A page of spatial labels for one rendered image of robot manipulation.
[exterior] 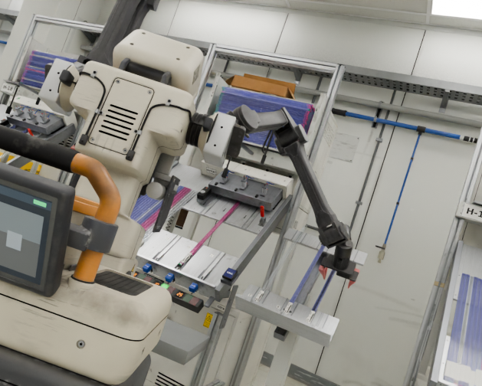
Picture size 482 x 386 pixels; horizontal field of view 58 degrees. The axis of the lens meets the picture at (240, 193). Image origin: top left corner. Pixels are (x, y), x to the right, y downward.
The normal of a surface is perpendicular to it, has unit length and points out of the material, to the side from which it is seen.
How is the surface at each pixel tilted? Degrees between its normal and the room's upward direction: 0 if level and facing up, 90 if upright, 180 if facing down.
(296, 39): 90
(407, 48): 90
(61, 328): 90
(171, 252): 43
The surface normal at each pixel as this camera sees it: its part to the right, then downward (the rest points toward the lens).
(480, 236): -0.35, -0.19
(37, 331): -0.03, -0.08
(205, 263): 0.00, -0.82
